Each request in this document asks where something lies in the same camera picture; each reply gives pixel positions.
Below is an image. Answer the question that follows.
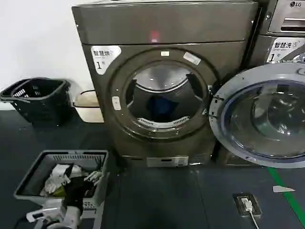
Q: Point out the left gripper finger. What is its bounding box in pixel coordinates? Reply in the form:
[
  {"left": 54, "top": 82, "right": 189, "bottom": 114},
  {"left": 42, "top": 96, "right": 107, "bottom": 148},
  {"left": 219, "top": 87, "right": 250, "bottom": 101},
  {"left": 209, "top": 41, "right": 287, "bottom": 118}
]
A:
[
  {"left": 62, "top": 163, "right": 75, "bottom": 189},
  {"left": 81, "top": 170, "right": 104, "bottom": 189}
]

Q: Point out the blue cloth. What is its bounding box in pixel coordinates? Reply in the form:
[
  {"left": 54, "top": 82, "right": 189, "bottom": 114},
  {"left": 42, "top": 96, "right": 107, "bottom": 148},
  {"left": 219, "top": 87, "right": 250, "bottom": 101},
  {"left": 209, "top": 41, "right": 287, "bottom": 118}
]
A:
[{"left": 147, "top": 94, "right": 177, "bottom": 121}]

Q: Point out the white cloth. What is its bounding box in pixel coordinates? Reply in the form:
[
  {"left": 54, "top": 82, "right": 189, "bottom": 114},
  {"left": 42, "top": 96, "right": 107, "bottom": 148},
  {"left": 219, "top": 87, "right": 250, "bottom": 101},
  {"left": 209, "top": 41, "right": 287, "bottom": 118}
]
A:
[{"left": 43, "top": 163, "right": 82, "bottom": 194}]

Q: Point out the grey front-load dryer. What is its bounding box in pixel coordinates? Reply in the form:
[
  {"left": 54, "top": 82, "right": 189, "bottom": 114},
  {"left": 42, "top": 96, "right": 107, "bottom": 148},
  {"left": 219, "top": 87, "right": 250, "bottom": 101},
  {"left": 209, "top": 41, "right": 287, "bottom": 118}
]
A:
[{"left": 71, "top": 0, "right": 260, "bottom": 168}]

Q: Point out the white plastic tray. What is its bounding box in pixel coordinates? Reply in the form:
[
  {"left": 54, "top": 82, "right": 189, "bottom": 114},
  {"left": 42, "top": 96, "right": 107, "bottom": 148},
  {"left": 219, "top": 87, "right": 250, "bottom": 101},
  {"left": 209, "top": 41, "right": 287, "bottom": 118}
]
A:
[{"left": 74, "top": 90, "right": 106, "bottom": 124}]

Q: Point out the grey dryer with white label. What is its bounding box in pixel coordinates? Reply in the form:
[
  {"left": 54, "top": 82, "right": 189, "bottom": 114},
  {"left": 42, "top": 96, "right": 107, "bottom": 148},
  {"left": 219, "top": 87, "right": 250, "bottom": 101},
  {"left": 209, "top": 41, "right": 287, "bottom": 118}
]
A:
[{"left": 215, "top": 33, "right": 305, "bottom": 167}]

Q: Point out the white arrow floor marker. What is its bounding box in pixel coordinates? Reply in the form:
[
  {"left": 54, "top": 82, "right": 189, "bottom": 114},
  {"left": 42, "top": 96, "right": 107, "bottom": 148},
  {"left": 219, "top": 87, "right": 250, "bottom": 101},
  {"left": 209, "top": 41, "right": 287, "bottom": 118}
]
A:
[{"left": 273, "top": 185, "right": 296, "bottom": 193}]

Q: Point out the grey plastic laundry basket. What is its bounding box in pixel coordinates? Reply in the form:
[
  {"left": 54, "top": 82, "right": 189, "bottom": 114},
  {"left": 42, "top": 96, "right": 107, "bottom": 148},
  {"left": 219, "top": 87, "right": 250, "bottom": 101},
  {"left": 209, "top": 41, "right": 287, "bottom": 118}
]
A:
[{"left": 13, "top": 149, "right": 110, "bottom": 208}]

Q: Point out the black plastic basket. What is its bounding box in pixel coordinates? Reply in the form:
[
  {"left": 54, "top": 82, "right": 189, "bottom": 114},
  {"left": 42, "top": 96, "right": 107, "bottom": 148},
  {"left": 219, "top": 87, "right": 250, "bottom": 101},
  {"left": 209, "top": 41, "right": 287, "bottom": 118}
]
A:
[
  {"left": 11, "top": 77, "right": 71, "bottom": 127},
  {"left": 0, "top": 80, "right": 27, "bottom": 113}
]

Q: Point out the silver stacked washing machine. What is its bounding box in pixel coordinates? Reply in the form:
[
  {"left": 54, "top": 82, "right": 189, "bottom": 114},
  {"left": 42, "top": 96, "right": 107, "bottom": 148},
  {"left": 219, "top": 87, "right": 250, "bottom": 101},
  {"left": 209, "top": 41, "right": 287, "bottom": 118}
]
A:
[{"left": 266, "top": 0, "right": 305, "bottom": 34}]

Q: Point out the white cable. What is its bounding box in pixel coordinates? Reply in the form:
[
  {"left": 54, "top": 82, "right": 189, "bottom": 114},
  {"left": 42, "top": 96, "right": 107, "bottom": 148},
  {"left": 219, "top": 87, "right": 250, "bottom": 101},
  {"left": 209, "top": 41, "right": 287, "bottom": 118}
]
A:
[{"left": 247, "top": 209, "right": 260, "bottom": 229}]

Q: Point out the metal floor socket box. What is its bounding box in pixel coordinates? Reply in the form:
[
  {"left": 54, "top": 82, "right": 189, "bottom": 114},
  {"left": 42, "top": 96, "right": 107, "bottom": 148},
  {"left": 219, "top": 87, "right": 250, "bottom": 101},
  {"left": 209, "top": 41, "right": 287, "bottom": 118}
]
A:
[{"left": 233, "top": 193, "right": 262, "bottom": 217}]

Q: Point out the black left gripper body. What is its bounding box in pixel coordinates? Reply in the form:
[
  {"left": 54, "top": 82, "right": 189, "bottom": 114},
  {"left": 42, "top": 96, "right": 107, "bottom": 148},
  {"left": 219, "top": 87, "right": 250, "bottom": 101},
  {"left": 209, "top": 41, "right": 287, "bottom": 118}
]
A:
[{"left": 62, "top": 185, "right": 85, "bottom": 208}]

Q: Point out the white plug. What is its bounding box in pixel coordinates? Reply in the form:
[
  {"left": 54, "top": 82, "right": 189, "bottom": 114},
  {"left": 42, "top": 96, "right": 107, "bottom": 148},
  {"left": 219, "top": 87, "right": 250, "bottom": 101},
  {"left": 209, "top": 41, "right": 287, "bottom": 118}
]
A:
[{"left": 240, "top": 196, "right": 254, "bottom": 212}]

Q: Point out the white perforated lint filter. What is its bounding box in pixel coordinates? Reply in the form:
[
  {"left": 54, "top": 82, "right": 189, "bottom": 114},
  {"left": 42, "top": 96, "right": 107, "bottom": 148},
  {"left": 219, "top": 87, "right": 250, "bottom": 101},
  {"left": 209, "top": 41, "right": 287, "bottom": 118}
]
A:
[{"left": 136, "top": 115, "right": 189, "bottom": 131}]

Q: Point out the green floor tape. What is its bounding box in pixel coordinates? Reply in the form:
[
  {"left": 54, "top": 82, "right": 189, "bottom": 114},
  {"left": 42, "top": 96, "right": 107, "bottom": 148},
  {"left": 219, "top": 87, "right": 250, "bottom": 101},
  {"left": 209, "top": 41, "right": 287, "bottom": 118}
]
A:
[{"left": 266, "top": 167, "right": 305, "bottom": 225}]

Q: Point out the black cloth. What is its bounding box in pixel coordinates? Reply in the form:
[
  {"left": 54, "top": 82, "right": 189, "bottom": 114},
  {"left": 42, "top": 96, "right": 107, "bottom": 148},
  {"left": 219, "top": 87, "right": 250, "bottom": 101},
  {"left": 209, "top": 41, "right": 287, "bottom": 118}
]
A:
[{"left": 66, "top": 176, "right": 96, "bottom": 199}]

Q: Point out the olive green cloth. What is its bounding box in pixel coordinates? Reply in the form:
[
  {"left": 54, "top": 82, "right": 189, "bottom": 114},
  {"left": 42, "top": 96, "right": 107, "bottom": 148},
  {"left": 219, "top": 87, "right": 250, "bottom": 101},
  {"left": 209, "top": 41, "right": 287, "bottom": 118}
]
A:
[{"left": 51, "top": 185, "right": 68, "bottom": 198}]

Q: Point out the round glass dryer door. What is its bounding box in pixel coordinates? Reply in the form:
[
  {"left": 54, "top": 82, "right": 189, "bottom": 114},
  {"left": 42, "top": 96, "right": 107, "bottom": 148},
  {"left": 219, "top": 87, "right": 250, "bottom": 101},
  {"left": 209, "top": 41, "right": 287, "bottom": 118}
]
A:
[{"left": 208, "top": 68, "right": 305, "bottom": 169}]

